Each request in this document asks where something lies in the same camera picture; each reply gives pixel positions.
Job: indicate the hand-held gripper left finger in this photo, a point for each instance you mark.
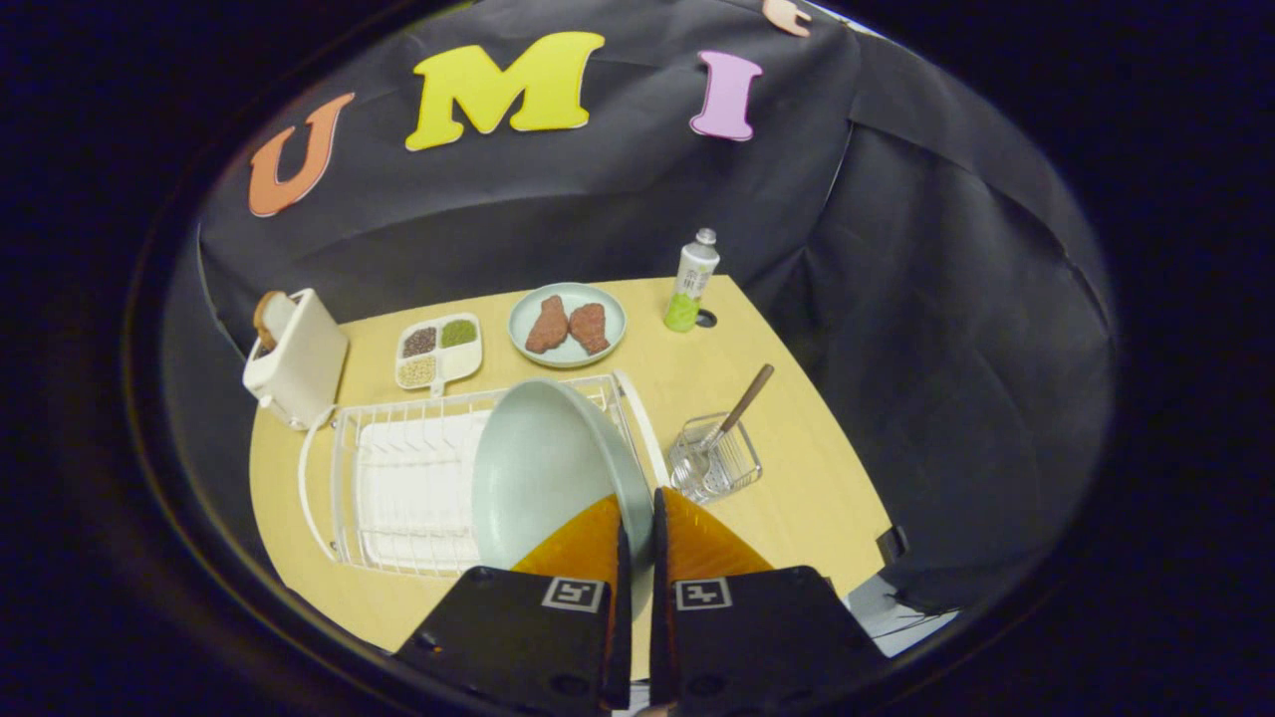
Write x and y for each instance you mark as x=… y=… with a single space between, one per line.
x=623 y=617

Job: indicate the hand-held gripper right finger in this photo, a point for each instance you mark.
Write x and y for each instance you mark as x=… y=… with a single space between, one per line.
x=659 y=617

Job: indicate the large pale green plate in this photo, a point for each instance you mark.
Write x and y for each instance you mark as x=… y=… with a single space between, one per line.
x=538 y=468

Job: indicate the small pale green plate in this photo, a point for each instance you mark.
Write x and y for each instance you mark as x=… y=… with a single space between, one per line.
x=616 y=314

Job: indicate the white drip tray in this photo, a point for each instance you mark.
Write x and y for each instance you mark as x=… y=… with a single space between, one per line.
x=418 y=498

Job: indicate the black table edge clamp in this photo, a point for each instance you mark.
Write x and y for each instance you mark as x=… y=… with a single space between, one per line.
x=892 y=545

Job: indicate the brown fried meat piece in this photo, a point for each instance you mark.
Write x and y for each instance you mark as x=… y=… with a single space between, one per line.
x=548 y=327
x=590 y=329

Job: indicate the white divided grain tray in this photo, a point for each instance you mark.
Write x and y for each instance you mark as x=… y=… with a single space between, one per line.
x=463 y=363

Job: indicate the green drink bottle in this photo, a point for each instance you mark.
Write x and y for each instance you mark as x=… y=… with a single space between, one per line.
x=692 y=284

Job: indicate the white toaster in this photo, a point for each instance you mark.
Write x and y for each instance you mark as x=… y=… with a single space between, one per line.
x=304 y=358

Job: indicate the brown bread slice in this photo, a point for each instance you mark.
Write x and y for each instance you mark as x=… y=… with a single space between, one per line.
x=264 y=319

